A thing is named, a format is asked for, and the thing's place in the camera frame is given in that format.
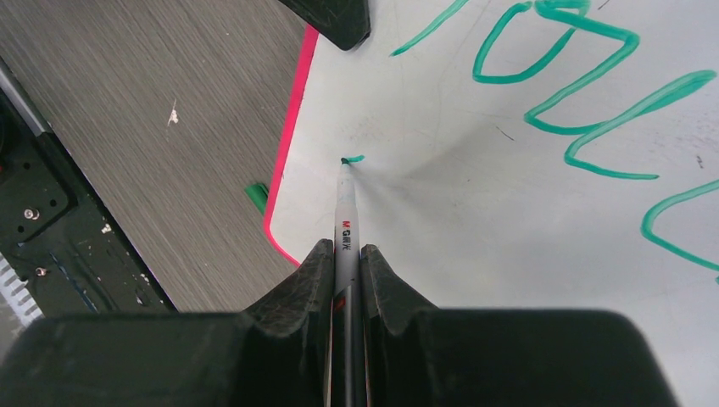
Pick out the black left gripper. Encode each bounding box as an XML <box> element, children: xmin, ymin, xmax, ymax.
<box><xmin>280</xmin><ymin>0</ymin><xmax>371</xmax><ymax>51</ymax></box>

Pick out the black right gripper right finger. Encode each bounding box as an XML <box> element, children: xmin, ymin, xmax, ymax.
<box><xmin>360</xmin><ymin>244</ymin><xmax>677</xmax><ymax>406</ymax></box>

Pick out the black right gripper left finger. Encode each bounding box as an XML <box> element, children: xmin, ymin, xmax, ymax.
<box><xmin>1</xmin><ymin>239</ymin><xmax>334</xmax><ymax>406</ymax></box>

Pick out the white green marker pen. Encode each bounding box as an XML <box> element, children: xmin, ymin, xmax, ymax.
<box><xmin>330</xmin><ymin>155</ymin><xmax>367</xmax><ymax>406</ymax></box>

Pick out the green marker cap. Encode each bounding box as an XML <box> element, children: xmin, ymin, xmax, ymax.
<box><xmin>244</xmin><ymin>182</ymin><xmax>270</xmax><ymax>215</ymax></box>

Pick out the pink-framed whiteboard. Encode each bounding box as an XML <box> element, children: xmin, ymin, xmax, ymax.
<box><xmin>265</xmin><ymin>1</ymin><xmax>718</xmax><ymax>406</ymax></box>

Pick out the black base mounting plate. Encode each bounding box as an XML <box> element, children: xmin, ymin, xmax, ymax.
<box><xmin>1</xmin><ymin>95</ymin><xmax>176</xmax><ymax>316</ymax></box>

